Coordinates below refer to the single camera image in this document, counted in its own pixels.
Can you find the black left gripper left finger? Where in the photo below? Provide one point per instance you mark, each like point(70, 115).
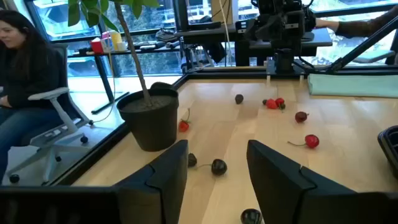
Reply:
point(155, 193)

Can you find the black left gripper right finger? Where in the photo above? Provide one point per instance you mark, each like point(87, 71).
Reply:
point(286, 193)

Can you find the red cherry green stem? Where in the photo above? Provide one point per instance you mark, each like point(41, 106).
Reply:
point(311, 141)

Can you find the dark red cherry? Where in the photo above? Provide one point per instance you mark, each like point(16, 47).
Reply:
point(301, 117)

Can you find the small red raspberry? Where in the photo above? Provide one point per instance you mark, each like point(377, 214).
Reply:
point(271, 104)
point(280, 102)

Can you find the person's forearm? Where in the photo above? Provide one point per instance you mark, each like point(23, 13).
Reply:
point(367, 26)

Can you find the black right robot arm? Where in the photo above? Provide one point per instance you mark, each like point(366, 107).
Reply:
point(284, 59)

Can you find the black plastic tupperware container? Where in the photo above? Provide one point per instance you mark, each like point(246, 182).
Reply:
point(390, 149)

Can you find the person's hand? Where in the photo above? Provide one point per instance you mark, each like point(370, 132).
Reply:
point(326, 25)

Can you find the green potted plant black pot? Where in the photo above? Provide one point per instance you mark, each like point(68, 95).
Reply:
point(152, 124)

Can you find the black cherry green stem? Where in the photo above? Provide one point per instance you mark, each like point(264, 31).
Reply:
point(219, 167)

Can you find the black desk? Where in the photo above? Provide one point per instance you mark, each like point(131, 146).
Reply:
point(211, 34)

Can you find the teal cloth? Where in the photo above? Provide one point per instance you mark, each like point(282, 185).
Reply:
point(351, 85)

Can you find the black bag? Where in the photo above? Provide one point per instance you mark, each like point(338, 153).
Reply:
point(166, 35)

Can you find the white office chair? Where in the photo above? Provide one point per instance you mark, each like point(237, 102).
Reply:
point(49, 93)

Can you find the red cup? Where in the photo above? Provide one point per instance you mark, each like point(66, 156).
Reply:
point(97, 47)

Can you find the yellow container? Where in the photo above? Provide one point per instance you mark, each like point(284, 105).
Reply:
point(116, 40)

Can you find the person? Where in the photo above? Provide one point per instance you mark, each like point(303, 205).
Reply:
point(28, 77)

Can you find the black diagonal frame strut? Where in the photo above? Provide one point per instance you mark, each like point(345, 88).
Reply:
point(360, 46)

